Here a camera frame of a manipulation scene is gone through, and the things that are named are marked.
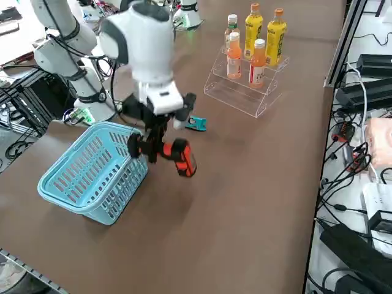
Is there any black power brick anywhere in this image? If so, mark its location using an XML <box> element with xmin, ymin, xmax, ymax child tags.
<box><xmin>356</xmin><ymin>54</ymin><xmax>392</xmax><ymax>78</ymax></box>

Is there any long black box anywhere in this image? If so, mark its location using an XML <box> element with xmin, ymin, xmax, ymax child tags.
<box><xmin>334</xmin><ymin>77</ymin><xmax>392</xmax><ymax>113</ymax></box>

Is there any teal potato chips bag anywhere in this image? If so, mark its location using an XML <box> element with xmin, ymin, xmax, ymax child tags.
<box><xmin>183</xmin><ymin>116</ymin><xmax>209</xmax><ymax>133</ymax></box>

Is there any white power strip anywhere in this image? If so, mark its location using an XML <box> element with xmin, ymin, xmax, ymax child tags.
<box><xmin>362</xmin><ymin>181</ymin><xmax>392</xmax><ymax>216</ymax></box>

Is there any orange black barcode scanner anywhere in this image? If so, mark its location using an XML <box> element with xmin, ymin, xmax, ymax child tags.
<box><xmin>127</xmin><ymin>133</ymin><xmax>198</xmax><ymax>178</ymax></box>

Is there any light blue plastic basket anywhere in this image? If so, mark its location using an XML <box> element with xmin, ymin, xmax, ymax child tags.
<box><xmin>37</xmin><ymin>121</ymin><xmax>149</xmax><ymax>227</ymax></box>

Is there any aluminium table edge rail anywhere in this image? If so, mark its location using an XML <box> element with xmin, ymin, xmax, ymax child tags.
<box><xmin>0</xmin><ymin>247</ymin><xmax>64</xmax><ymax>294</ymax></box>

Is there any pink tissue pack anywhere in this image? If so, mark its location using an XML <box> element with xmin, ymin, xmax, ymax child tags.
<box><xmin>365</xmin><ymin>117</ymin><xmax>392</xmax><ymax>168</ymax></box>

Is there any orange juice bottle white cap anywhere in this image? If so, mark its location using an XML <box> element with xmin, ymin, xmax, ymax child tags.
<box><xmin>226</xmin><ymin>31</ymin><xmax>243</xmax><ymax>80</ymax></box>
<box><xmin>248</xmin><ymin>38</ymin><xmax>267</xmax><ymax>90</ymax></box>

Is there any clear acrylic tiered shelf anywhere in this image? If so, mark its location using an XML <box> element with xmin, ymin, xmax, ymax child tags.
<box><xmin>203</xmin><ymin>45</ymin><xmax>290</xmax><ymax>119</ymax></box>

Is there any white cable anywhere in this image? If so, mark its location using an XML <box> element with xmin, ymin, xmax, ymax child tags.
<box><xmin>347</xmin><ymin>62</ymin><xmax>381</xmax><ymax>185</ymax></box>

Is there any yellow label bottle orange cap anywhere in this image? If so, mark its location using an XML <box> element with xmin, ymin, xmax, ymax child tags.
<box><xmin>265</xmin><ymin>8</ymin><xmax>288</xmax><ymax>68</ymax></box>
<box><xmin>243</xmin><ymin>2</ymin><xmax>265</xmax><ymax>61</ymax></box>

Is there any red black connector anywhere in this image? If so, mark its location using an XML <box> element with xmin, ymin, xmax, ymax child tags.
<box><xmin>345</xmin><ymin>143</ymin><xmax>372</xmax><ymax>173</ymax></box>

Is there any aluminium frame post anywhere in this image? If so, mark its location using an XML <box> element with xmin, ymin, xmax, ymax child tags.
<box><xmin>323</xmin><ymin>0</ymin><xmax>368</xmax><ymax>89</ymax></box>

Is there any pale yellow drink bottle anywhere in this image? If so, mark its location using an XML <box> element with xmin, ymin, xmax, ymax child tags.
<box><xmin>224</xmin><ymin>13</ymin><xmax>241</xmax><ymax>55</ymax></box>

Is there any orange black plug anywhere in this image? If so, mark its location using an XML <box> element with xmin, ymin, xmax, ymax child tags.
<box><xmin>333</xmin><ymin>121</ymin><xmax>356</xmax><ymax>142</ymax></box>

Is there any black white adapter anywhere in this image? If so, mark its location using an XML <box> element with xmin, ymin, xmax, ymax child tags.
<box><xmin>366</xmin><ymin>209</ymin><xmax>392</xmax><ymax>243</ymax></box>

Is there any black metal frame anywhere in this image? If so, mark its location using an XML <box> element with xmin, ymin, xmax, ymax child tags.
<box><xmin>0</xmin><ymin>61</ymin><xmax>74</xmax><ymax>138</ymax></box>

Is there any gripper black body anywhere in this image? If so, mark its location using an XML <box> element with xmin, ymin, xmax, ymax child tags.
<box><xmin>122</xmin><ymin>93</ymin><xmax>197</xmax><ymax>131</ymax></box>

